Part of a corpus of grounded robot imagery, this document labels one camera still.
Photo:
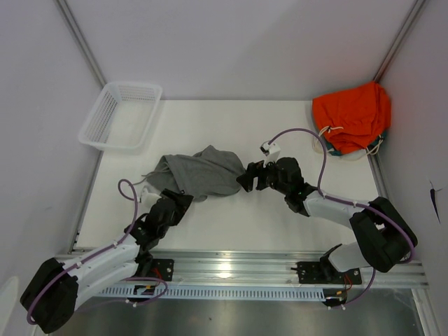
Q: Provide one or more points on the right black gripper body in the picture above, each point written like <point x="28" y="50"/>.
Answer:
<point x="269" y="179"/>

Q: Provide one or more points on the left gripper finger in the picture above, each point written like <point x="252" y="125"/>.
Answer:
<point x="181" y="209"/>
<point x="177" y="198"/>

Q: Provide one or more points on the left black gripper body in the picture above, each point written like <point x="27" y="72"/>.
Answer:
<point x="162" y="232"/>

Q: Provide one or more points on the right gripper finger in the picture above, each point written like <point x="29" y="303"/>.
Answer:
<point x="246" y="181"/>
<point x="255" y="168"/>

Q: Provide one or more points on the grey shorts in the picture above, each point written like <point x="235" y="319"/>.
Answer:
<point x="210" y="172"/>

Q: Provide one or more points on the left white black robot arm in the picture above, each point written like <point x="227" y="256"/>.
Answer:
<point x="59" y="288"/>

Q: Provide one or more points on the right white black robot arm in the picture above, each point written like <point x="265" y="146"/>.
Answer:
<point x="383" y="238"/>

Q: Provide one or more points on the teal shorts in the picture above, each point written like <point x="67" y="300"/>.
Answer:
<point x="354" y="151"/>

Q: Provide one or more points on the orange shorts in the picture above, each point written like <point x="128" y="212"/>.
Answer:
<point x="358" y="114"/>

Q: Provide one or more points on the white plastic basket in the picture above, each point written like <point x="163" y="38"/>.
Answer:
<point x="122" y="116"/>

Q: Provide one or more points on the right corner aluminium profile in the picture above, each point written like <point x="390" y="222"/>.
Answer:
<point x="411" y="18"/>

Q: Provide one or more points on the corner aluminium profile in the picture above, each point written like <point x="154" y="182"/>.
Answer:
<point x="411" y="18"/>
<point x="80" y="40"/>

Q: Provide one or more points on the left corner aluminium profile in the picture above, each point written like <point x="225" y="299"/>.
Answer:
<point x="80" y="40"/>

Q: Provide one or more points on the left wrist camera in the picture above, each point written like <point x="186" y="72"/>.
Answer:
<point x="147" y="197"/>

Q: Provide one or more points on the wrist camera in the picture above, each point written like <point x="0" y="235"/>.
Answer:
<point x="271" y="152"/>
<point x="147" y="197"/>

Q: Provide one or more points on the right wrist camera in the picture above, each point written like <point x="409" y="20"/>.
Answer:
<point x="271" y="152"/>

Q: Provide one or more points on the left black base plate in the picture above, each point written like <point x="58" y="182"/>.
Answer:
<point x="158" y="268"/>

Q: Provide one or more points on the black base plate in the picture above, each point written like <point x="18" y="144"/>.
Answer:
<point x="313" y="272"/>
<point x="158" y="268"/>

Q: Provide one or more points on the slotted white cable duct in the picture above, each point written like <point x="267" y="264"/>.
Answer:
<point x="176" y="291"/>

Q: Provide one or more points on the aluminium mounting rail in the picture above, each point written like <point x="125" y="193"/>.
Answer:
<point x="240" y="268"/>

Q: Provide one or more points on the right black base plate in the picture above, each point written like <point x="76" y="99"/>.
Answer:
<point x="313" y="272"/>

